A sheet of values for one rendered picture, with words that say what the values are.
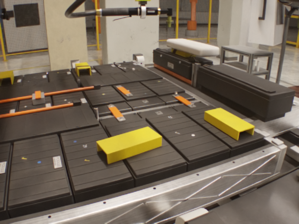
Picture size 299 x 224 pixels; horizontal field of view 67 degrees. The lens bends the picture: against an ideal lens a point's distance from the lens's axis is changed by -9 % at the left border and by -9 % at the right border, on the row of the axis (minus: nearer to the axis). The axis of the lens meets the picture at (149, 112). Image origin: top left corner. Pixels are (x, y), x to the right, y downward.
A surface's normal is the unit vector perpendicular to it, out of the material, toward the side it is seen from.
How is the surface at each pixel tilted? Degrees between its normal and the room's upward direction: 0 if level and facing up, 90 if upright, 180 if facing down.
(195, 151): 0
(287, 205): 0
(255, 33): 90
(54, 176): 0
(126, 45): 90
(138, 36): 90
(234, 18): 90
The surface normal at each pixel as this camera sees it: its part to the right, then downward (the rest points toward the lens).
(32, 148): 0.00, -0.91
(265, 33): -0.65, 0.31
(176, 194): 0.41, 0.37
